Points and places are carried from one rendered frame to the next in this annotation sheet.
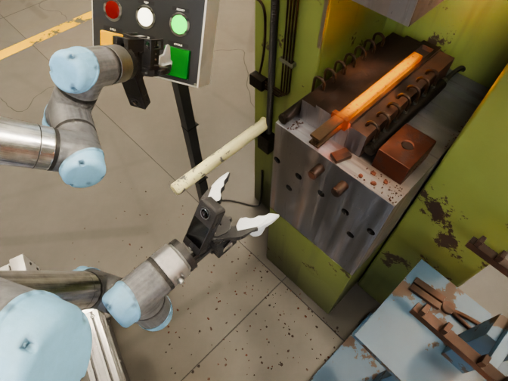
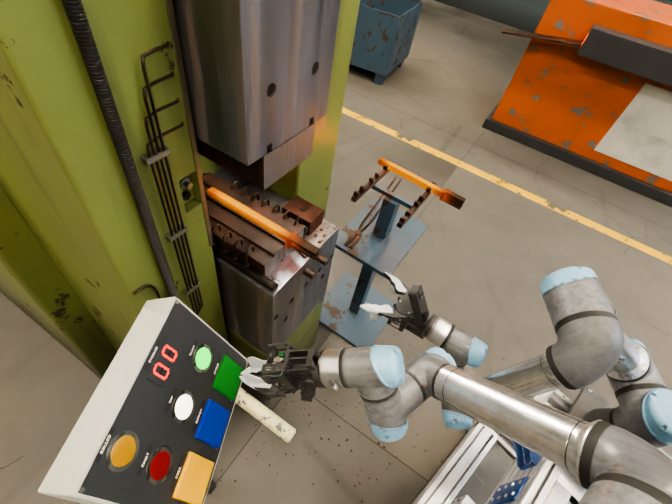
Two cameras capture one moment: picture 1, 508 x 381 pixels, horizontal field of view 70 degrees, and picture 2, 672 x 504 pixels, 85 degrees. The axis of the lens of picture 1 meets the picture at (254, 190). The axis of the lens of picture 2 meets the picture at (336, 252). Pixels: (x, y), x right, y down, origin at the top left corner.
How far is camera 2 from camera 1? 0.98 m
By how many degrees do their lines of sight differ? 61
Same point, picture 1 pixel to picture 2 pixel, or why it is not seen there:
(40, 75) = not seen: outside the picture
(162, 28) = (198, 385)
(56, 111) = (407, 397)
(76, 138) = (431, 361)
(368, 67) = (222, 220)
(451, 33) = not seen: hidden behind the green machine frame
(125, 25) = (180, 446)
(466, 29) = not seen: hidden behind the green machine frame
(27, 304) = (566, 277)
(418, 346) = (383, 248)
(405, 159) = (316, 211)
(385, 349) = (390, 262)
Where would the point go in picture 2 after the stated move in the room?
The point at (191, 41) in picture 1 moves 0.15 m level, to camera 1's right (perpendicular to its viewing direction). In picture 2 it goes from (218, 349) to (217, 294)
